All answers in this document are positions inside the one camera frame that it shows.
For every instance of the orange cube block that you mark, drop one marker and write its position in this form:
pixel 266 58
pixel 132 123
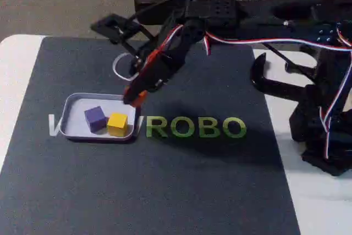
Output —
pixel 138 101

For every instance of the yellow cube block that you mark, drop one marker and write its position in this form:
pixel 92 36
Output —
pixel 117 125

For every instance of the purple cube block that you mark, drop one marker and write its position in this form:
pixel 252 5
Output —
pixel 94 119

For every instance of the pale rounded rectangular tray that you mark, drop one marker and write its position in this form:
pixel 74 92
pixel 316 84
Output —
pixel 74 108

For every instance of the black mat with ROBO print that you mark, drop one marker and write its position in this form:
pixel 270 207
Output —
pixel 137 185

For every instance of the black C-clamp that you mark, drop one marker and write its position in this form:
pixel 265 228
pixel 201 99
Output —
pixel 270 83

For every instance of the black camera mount frame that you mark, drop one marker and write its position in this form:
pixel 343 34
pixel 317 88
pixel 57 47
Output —
pixel 115 27

